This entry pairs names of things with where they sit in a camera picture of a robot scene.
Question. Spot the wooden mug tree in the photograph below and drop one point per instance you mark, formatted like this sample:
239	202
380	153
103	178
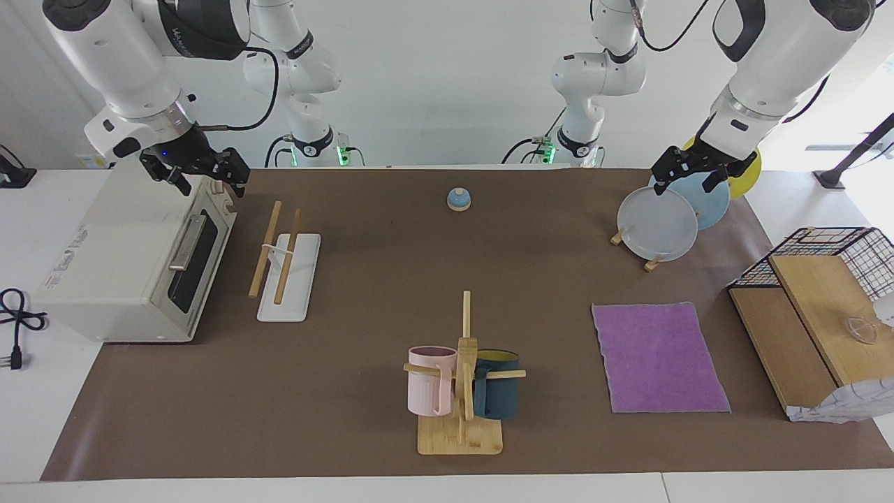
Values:
461	436

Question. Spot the pink mug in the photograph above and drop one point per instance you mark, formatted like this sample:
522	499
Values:
426	391

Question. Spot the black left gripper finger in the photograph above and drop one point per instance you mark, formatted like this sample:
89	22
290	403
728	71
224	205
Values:
667	168
716	178

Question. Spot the beige toaster oven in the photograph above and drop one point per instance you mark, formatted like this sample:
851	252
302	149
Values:
112	265

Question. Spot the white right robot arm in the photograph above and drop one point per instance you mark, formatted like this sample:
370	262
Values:
105	56

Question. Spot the white power box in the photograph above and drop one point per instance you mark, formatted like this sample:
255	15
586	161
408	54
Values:
87	161

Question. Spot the grey plate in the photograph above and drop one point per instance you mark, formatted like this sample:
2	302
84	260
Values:
656	223

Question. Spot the yellow plate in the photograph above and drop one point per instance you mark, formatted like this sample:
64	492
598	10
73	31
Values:
744	183

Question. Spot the wooden towel rack white base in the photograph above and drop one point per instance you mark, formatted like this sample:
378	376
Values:
290	293

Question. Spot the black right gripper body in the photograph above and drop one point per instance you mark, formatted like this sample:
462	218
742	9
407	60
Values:
188	157

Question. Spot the purple and grey towel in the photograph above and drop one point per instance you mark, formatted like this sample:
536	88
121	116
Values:
656	356

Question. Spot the wooden plate rack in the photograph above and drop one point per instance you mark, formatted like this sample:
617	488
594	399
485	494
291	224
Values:
653	265

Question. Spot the light blue plate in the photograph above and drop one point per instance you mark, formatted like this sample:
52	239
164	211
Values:
709	202

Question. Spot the black clamp base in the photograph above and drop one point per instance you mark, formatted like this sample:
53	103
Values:
14	178

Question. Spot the dark teal mug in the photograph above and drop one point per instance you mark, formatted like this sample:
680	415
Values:
499	398

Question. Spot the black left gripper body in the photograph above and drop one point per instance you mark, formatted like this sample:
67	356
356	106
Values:
712	157

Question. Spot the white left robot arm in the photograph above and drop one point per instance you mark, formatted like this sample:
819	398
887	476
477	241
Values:
782	56

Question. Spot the brown table mat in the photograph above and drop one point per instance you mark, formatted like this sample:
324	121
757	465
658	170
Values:
391	279

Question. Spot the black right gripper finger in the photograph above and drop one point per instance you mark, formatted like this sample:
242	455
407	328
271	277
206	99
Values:
181	181
239	175

